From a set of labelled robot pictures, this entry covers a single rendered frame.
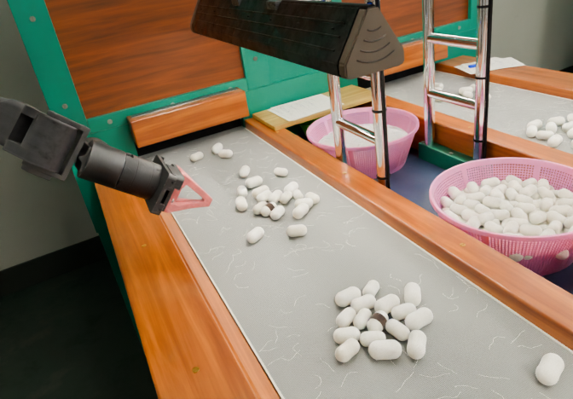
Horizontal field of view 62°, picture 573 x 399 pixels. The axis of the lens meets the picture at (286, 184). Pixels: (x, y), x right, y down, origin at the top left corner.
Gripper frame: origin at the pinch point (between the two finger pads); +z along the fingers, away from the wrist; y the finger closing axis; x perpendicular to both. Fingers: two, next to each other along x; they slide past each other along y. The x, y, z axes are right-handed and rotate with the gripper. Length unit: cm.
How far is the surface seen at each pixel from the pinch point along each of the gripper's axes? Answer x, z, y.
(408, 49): -51, 58, 49
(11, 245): 85, -9, 142
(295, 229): -1.9, 14.3, -5.8
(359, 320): 0.0, 12.5, -29.6
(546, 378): -7, 21, -47
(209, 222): 6.3, 6.6, 9.1
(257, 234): 1.9, 9.8, -2.9
